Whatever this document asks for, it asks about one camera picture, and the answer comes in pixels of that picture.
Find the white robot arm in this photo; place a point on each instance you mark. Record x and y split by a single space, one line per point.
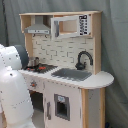
14 94

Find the wooden toy kitchen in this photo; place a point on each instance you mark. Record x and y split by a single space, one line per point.
63 53

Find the grey toy sink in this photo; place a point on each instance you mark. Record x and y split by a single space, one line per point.
71 74

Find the black toy faucet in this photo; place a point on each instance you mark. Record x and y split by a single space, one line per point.
81 64

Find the black toy stovetop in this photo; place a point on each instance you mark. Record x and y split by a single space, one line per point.
41 68

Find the small metal pot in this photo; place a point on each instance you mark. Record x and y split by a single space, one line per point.
33 61

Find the right red stove knob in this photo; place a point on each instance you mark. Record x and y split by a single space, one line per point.
33 84

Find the white microwave door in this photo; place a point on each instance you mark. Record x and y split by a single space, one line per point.
70 26

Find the white cabinet door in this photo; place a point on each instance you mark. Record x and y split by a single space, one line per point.
62 106

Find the grey range hood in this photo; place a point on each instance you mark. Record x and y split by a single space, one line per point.
38 27

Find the grey backdrop curtain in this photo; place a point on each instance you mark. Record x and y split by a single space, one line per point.
114 42

